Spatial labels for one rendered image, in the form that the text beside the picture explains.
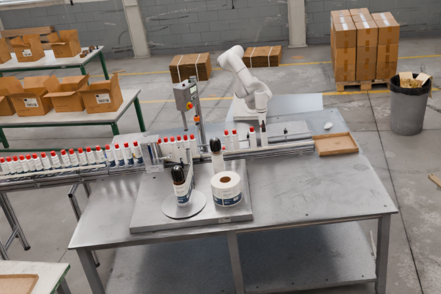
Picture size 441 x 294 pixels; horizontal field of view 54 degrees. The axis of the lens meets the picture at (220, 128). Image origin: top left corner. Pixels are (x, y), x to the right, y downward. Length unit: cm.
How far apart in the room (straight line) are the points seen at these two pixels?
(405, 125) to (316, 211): 267
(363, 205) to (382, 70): 377
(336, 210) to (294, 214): 27
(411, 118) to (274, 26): 405
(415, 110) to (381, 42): 144
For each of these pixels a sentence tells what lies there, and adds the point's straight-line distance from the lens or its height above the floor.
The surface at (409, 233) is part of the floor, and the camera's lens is 404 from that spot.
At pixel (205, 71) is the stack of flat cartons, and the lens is 731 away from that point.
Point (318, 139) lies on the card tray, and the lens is 362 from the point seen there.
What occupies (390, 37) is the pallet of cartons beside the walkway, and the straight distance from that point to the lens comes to 634.
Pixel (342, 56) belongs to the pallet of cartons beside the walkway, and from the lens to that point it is 633.
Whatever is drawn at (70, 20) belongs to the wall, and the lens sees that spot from 976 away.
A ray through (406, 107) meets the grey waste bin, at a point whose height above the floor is 38.
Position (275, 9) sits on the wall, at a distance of 846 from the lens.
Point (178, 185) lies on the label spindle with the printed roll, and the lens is 284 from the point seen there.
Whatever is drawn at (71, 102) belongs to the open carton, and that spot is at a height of 89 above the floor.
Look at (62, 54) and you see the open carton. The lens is 737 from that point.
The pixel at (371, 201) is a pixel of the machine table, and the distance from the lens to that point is 297.
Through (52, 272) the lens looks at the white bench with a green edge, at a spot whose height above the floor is 80.
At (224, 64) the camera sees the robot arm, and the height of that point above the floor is 153.
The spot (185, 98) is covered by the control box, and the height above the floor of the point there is 140.
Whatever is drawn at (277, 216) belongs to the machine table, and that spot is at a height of 83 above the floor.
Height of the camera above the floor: 266
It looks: 28 degrees down
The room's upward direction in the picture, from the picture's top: 8 degrees counter-clockwise
